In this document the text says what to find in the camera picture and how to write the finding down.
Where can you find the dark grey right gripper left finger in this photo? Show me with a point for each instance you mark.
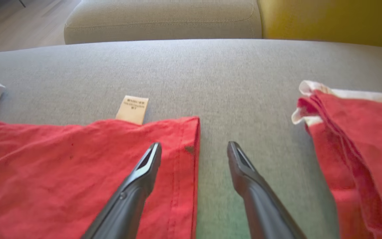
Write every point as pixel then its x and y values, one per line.
pixel 134 192

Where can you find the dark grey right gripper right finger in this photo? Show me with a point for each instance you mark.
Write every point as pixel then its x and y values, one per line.
pixel 257 199

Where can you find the red garment with white stripes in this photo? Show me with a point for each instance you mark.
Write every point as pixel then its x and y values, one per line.
pixel 61 172

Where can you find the plain red garment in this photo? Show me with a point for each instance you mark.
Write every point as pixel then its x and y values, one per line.
pixel 360 139

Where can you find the large grey sofa chaise cushion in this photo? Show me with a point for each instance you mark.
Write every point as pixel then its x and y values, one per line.
pixel 211 76

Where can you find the grey sofa seat cushion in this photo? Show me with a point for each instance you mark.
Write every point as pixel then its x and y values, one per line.
pixel 161 20

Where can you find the yellow sofa back cushion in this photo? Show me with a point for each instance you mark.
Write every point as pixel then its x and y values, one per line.
pixel 337 20

